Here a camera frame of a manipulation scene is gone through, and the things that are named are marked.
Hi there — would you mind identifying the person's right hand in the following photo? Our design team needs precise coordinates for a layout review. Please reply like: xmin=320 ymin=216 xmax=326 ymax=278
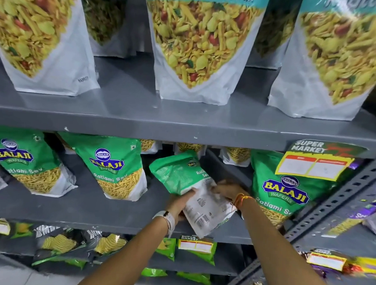
xmin=210 ymin=181 xmax=253 ymax=210

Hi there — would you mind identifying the person's left hand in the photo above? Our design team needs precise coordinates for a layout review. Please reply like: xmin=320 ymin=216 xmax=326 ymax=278
xmin=164 ymin=188 xmax=197 ymax=224

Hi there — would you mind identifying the green snack packet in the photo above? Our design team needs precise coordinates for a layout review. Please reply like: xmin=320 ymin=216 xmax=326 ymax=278
xmin=146 ymin=148 xmax=240 ymax=240

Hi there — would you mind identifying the person's right forearm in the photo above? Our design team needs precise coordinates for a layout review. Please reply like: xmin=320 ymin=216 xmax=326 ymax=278
xmin=236 ymin=197 xmax=343 ymax=285

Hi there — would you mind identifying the person's left forearm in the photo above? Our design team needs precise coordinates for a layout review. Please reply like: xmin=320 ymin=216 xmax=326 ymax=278
xmin=75 ymin=214 xmax=170 ymax=285

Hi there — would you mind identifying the white wrist watch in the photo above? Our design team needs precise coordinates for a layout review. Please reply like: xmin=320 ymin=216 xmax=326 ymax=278
xmin=152 ymin=210 xmax=176 ymax=238

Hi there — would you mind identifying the lime green chips packet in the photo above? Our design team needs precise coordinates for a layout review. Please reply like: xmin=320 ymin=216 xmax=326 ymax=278
xmin=10 ymin=221 xmax=35 ymax=240
xmin=178 ymin=236 xmax=218 ymax=266
xmin=176 ymin=271 xmax=213 ymax=285
xmin=155 ymin=237 xmax=177 ymax=262
xmin=141 ymin=267 xmax=168 ymax=278

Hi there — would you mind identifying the row of green packets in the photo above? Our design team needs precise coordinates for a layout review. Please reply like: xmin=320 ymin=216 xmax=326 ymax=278
xmin=0 ymin=126 xmax=357 ymax=232

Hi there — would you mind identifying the black wavy chips packet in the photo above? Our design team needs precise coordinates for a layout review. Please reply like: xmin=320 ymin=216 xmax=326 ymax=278
xmin=86 ymin=230 xmax=129 ymax=264
xmin=31 ymin=225 xmax=90 ymax=270

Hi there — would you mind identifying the large yellow shelf price label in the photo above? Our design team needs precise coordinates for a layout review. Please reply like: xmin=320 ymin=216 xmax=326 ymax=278
xmin=275 ymin=138 xmax=368 ymax=183

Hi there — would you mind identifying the purple snack packet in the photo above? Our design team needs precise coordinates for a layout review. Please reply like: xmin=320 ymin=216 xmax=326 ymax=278
xmin=323 ymin=193 xmax=376 ymax=240

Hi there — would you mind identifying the white snack mix pouch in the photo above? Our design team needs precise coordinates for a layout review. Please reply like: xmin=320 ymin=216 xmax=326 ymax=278
xmin=139 ymin=0 xmax=271 ymax=108
xmin=245 ymin=0 xmax=304 ymax=71
xmin=266 ymin=0 xmax=376 ymax=123
xmin=0 ymin=0 xmax=105 ymax=98
xmin=76 ymin=0 xmax=140 ymax=59

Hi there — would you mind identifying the yellow snack packet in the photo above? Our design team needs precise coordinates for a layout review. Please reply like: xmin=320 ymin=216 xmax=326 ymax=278
xmin=344 ymin=256 xmax=376 ymax=277

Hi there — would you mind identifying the orange thread bracelet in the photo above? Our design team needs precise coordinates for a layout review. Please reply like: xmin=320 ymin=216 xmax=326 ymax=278
xmin=232 ymin=193 xmax=255 ymax=212

